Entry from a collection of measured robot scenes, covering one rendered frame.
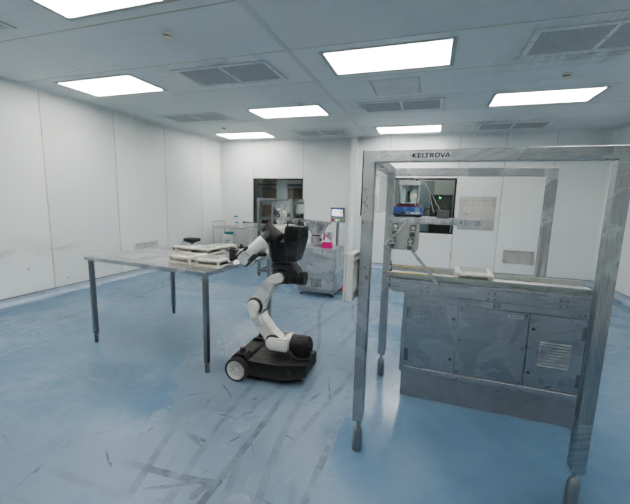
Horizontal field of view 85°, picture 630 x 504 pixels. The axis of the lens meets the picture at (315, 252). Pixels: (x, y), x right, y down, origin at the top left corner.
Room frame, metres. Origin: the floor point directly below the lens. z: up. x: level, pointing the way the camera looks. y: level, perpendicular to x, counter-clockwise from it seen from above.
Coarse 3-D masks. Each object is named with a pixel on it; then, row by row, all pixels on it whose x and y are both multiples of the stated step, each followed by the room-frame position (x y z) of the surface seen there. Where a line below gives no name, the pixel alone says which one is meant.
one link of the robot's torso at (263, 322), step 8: (248, 304) 2.80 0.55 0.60; (256, 304) 2.78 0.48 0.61; (256, 312) 2.77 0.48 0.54; (264, 312) 2.88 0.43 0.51; (256, 320) 2.79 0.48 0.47; (264, 320) 2.80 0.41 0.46; (272, 320) 2.89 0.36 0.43; (264, 328) 2.80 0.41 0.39; (272, 328) 2.81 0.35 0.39; (264, 336) 2.80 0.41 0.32; (272, 336) 2.76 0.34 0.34; (280, 336) 2.79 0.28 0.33
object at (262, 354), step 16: (256, 336) 3.06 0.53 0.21; (304, 336) 2.74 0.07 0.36; (240, 352) 2.71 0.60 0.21; (256, 352) 2.81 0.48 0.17; (272, 352) 2.82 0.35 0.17; (288, 352) 2.83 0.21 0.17; (304, 352) 2.68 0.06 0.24; (256, 368) 2.63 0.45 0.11; (272, 368) 2.59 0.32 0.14; (288, 368) 2.58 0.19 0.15; (304, 368) 2.59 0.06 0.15
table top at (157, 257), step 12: (120, 252) 3.57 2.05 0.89; (132, 252) 3.59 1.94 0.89; (144, 252) 3.61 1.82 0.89; (156, 252) 3.63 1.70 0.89; (168, 252) 3.65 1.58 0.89; (228, 252) 3.76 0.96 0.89; (120, 264) 3.10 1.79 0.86; (132, 264) 3.04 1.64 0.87; (144, 264) 2.98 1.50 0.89; (156, 264) 2.98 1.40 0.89; (168, 264) 3.00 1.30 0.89; (180, 264) 3.01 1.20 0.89; (240, 264) 3.14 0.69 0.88
